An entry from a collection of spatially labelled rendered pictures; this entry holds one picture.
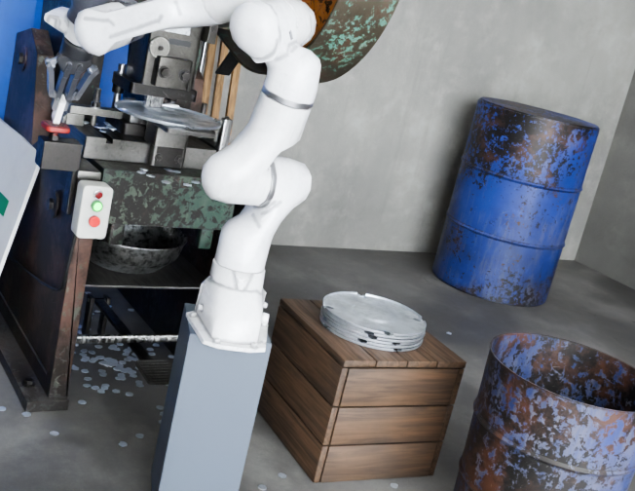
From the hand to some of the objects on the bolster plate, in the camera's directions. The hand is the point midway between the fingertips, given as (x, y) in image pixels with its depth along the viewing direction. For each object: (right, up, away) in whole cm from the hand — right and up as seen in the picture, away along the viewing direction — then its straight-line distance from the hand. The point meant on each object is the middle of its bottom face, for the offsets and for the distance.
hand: (58, 109), depth 222 cm
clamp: (0, 0, +29) cm, 29 cm away
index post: (+35, -6, +38) cm, 52 cm away
